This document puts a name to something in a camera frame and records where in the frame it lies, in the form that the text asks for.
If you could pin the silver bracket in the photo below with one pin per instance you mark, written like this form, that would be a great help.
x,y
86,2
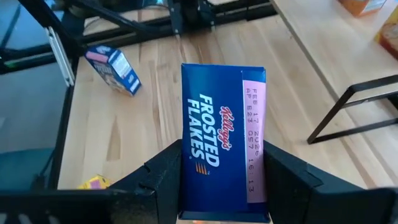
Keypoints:
x,y
60,56

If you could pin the wooden shelf with black frame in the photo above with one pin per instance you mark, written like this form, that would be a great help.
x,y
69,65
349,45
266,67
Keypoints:
x,y
342,56

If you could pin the blue Frosted Flakes cereal box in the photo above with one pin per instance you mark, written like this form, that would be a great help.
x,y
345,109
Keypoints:
x,y
115,70
217,140

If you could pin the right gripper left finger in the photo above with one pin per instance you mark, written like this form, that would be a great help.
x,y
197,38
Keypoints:
x,y
140,199

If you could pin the yellow Corn Pops cereal box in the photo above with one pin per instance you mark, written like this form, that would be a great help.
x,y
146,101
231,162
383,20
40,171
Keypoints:
x,y
94,183
390,37

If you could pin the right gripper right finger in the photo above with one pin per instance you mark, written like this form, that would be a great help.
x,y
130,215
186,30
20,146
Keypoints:
x,y
311,202

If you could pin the orange Mini Wheats cereal box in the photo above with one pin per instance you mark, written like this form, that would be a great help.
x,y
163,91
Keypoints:
x,y
360,6

